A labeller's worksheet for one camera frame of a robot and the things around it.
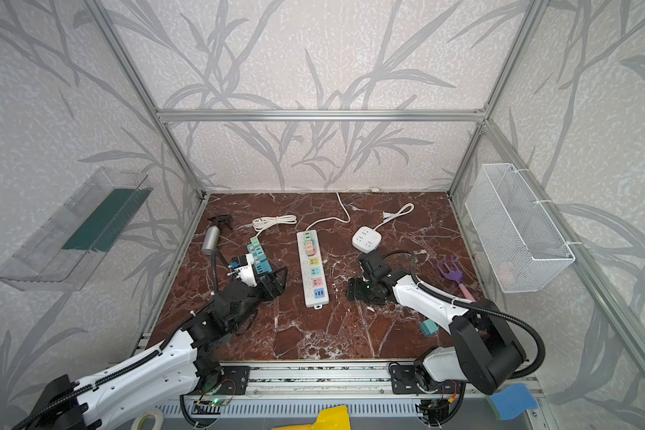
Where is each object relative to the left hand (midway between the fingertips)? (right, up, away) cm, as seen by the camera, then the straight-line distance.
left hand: (285, 264), depth 78 cm
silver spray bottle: (-33, +6, +24) cm, 41 cm away
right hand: (+21, -9, +9) cm, 25 cm away
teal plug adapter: (+43, -20, +3) cm, 48 cm away
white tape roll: (-31, -37, -10) cm, 49 cm away
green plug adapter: (-14, +5, +18) cm, 24 cm away
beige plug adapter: (+6, +3, +16) cm, 17 cm away
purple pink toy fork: (+58, -7, +18) cm, 61 cm away
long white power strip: (+8, -9, +13) cm, 17 cm away
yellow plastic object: (+14, -38, -10) cm, 42 cm away
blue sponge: (+61, -33, -10) cm, 70 cm away
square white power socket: (+27, +5, +24) cm, 36 cm away
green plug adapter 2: (-12, +2, +15) cm, 20 cm away
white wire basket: (+58, +9, -17) cm, 61 cm away
